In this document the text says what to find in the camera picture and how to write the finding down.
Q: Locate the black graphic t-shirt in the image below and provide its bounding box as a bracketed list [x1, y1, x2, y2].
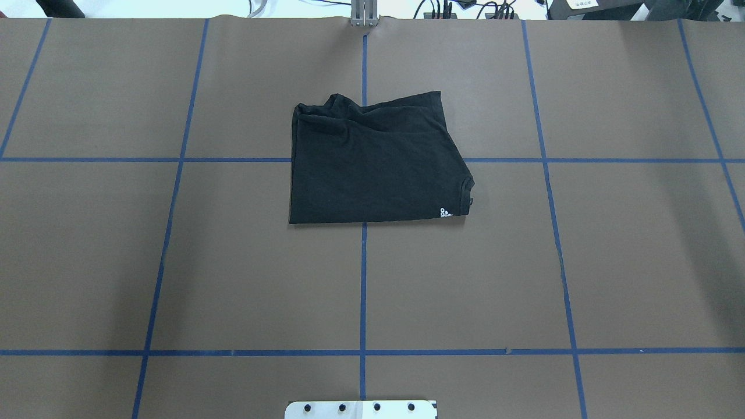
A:
[288, 91, 475, 225]

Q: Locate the grey aluminium frame post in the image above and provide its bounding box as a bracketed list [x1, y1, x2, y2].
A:
[349, 0, 379, 27]

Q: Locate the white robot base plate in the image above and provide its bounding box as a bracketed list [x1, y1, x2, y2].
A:
[284, 400, 438, 418]

